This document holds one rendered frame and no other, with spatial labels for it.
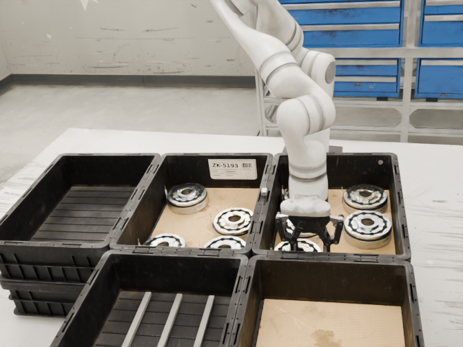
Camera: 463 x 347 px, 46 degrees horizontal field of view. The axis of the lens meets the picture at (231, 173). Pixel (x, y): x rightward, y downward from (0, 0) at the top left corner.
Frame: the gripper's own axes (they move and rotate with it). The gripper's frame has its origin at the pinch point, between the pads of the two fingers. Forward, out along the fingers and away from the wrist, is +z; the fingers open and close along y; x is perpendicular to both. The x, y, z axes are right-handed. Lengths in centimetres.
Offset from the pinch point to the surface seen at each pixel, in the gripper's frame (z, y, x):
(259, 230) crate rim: -5.8, 10.1, 1.5
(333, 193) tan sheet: 3.9, -3.2, -27.8
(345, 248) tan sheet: 4.0, -6.9, -6.6
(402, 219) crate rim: -6.0, -18.2, -4.1
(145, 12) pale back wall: 25, 152, -302
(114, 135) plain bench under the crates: 17, 83, -83
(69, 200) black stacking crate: 4, 68, -21
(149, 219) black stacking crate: 1.4, 39.7, -10.4
